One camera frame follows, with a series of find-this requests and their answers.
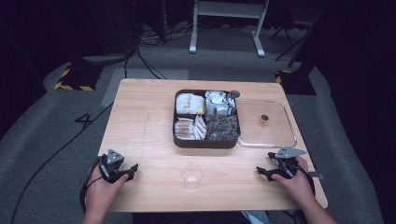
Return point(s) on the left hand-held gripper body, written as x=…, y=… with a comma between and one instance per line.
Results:
x=112, y=168

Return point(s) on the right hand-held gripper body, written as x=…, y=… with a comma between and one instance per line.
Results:
x=285, y=163

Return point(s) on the person's right hand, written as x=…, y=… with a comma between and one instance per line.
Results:
x=295, y=186

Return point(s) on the person's left hand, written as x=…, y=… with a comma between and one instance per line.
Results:
x=102, y=193

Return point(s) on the clear box lid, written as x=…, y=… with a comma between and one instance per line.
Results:
x=267, y=133

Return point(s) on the pile of dark tea bags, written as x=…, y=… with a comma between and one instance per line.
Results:
x=222, y=128

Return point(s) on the clear plastic cup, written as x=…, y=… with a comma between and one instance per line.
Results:
x=192, y=175

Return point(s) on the bundle of clear stirrers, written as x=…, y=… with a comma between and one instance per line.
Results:
x=183, y=129

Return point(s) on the brown divided box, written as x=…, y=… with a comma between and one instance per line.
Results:
x=202, y=143

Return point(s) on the row of white sachets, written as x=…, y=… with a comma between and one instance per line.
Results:
x=199, y=127

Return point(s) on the yellow black striped stand base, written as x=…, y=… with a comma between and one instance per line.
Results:
x=295, y=82
x=74, y=79

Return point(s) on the round grey capsule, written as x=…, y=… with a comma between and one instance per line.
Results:
x=234, y=94

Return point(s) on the pile of silver packets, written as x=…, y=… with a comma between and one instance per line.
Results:
x=218, y=102

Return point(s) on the pile of white yellow packets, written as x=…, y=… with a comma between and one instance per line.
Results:
x=190, y=103

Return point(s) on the black tripod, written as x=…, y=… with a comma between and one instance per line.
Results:
x=288, y=40

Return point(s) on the white table frame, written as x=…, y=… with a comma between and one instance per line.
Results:
x=229, y=11

